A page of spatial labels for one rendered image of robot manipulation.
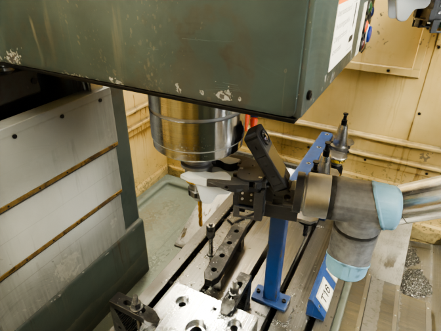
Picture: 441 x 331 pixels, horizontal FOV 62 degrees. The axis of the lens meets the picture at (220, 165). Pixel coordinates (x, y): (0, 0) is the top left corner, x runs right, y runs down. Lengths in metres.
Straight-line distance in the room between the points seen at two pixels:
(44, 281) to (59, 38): 0.72
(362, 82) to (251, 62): 1.18
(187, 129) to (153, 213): 1.40
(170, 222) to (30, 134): 1.06
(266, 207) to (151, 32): 0.35
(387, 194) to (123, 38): 0.45
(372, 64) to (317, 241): 0.69
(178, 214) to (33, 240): 1.00
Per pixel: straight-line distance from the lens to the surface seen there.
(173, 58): 0.46
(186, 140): 0.56
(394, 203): 0.63
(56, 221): 1.07
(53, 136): 0.97
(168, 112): 0.55
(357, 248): 0.67
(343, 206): 0.62
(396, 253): 1.60
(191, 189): 0.68
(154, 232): 1.81
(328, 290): 1.11
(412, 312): 1.47
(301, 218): 0.86
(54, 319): 1.26
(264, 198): 0.65
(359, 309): 1.34
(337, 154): 1.16
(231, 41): 0.42
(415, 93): 1.57
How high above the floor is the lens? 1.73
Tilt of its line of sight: 30 degrees down
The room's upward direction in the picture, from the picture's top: 1 degrees clockwise
